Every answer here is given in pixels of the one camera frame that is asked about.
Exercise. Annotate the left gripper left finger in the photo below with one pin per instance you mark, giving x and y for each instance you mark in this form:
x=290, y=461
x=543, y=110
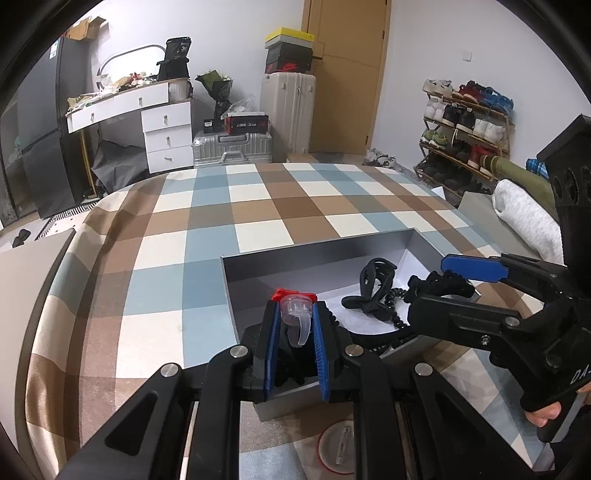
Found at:
x=184, y=422

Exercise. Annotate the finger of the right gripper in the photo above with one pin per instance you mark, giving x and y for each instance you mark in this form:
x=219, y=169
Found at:
x=460, y=322
x=480, y=268

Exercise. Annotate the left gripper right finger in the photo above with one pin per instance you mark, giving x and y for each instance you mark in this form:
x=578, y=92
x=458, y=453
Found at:
x=409, y=422

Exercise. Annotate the black headband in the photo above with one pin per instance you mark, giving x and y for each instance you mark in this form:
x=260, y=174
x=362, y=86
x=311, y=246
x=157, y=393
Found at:
x=276, y=365

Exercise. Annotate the right hand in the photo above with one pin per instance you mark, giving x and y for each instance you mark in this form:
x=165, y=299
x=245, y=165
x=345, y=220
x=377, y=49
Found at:
x=541, y=417

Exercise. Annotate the white rolled towel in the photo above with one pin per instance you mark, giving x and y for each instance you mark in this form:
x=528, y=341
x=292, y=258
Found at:
x=529, y=220

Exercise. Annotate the olive green roll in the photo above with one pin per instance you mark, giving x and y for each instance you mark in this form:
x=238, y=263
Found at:
x=536, y=186

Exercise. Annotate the grey box lid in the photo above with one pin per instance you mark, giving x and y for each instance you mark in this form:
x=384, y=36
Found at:
x=478, y=207

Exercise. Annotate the blue plaid cloth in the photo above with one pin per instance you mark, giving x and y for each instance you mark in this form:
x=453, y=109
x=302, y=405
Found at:
x=537, y=167

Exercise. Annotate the black claw hair clip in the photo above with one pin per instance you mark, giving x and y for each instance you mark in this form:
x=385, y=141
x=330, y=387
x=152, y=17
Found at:
x=376, y=296

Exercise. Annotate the grey open storage box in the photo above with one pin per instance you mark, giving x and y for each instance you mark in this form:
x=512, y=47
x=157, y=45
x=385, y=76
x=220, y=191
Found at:
x=330, y=269

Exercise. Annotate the plaid bed cover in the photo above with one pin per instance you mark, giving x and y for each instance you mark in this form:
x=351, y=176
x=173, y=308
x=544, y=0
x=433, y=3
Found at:
x=141, y=283

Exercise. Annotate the shoe rack with shoes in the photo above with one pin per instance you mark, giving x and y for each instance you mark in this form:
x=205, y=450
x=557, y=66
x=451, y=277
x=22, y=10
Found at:
x=462, y=126

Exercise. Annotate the black fabric under desk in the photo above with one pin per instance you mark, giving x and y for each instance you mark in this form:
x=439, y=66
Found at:
x=116, y=166

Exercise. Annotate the white upright suitcase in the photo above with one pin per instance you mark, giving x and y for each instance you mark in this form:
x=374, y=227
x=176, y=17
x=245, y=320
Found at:
x=288, y=99

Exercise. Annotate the wooden door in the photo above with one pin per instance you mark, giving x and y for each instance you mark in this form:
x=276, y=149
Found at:
x=351, y=42

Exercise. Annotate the silver suitcase lying flat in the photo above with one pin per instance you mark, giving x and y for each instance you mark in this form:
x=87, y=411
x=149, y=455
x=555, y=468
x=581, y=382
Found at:
x=223, y=149

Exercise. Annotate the dark grey refrigerator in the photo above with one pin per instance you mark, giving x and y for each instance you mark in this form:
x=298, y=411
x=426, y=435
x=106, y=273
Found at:
x=42, y=160

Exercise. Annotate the white drawer unit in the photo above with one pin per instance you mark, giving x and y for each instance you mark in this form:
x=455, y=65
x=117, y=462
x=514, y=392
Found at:
x=168, y=137

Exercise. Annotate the black red shoe box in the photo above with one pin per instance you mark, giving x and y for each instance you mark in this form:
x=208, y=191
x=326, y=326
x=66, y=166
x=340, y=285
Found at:
x=290, y=58

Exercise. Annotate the yellow lid shoe box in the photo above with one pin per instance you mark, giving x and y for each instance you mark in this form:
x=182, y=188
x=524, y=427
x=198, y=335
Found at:
x=292, y=36

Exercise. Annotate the dark flower bouquet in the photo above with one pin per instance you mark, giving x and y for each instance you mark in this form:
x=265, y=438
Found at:
x=218, y=87

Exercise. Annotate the white dressing desk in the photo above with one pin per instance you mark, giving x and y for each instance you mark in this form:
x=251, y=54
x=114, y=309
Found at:
x=137, y=98

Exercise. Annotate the black bag on desk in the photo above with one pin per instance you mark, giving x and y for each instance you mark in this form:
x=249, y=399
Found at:
x=174, y=64

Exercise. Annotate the cardboard box on fridge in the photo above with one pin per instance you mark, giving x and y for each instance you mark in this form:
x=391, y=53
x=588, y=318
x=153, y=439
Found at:
x=85, y=29

